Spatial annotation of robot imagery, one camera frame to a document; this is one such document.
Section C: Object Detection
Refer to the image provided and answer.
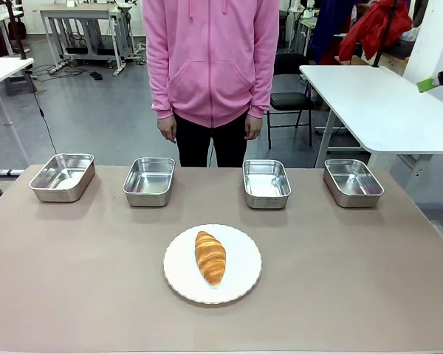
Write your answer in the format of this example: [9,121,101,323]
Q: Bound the golden croissant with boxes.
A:
[194,230,227,287]

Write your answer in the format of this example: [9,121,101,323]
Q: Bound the left forearm in pink sleeve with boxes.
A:
[249,36,281,119]

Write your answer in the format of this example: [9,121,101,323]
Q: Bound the right forearm in pink sleeve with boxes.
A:
[144,36,175,121]

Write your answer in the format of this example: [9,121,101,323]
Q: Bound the steel rectangular container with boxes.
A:
[323,159,385,209]
[122,156,176,207]
[242,159,292,210]
[28,153,96,204]

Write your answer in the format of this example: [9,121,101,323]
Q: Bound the person's left hand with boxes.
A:
[244,114,263,142]

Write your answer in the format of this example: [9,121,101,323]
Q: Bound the person's right hand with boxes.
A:
[157,114,178,144]

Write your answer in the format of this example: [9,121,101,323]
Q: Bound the grey basket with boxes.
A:
[397,29,419,60]

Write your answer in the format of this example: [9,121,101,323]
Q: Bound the large white desk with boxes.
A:
[298,64,443,156]

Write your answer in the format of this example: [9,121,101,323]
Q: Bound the red jacket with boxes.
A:
[338,0,413,63]

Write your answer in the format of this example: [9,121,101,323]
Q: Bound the dark blue garment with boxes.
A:
[312,0,359,64]

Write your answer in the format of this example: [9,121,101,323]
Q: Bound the black folding chair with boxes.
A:
[267,53,315,148]

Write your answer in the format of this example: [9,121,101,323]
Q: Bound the pink zip hoodie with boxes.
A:
[142,0,281,129]

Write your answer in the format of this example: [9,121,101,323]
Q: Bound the black trousers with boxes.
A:
[175,112,249,169]

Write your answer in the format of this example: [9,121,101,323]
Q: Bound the white scalloped plate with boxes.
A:
[162,223,263,305]

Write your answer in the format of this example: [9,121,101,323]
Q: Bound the grey metal workbench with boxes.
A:
[39,4,136,77]

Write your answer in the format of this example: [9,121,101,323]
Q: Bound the small white desk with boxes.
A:
[0,57,35,128]

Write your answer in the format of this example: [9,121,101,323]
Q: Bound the black camera pole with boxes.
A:
[5,0,27,62]
[374,0,399,68]

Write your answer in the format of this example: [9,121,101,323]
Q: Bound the thin black cable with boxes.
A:
[24,60,59,154]

